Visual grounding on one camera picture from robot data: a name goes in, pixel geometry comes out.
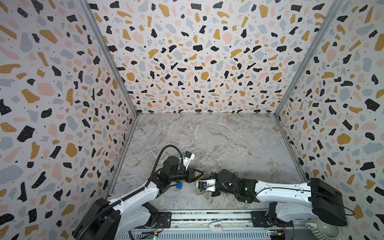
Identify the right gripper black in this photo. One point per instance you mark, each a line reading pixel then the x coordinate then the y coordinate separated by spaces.
pixel 217 182

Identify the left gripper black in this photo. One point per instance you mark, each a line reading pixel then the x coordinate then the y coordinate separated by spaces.
pixel 191 177

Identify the white remote control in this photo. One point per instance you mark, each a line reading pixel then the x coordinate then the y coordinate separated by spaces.
pixel 201 187

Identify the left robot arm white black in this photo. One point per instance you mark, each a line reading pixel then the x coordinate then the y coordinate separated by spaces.
pixel 106 220

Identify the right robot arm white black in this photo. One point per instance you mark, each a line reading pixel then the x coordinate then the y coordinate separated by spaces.
pixel 287 202

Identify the blue cube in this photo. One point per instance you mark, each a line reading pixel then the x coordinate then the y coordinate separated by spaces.
pixel 179 186

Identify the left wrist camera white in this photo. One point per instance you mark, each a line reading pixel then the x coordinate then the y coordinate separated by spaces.
pixel 187 158

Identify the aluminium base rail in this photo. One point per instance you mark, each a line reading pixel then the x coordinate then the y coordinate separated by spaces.
pixel 219 225

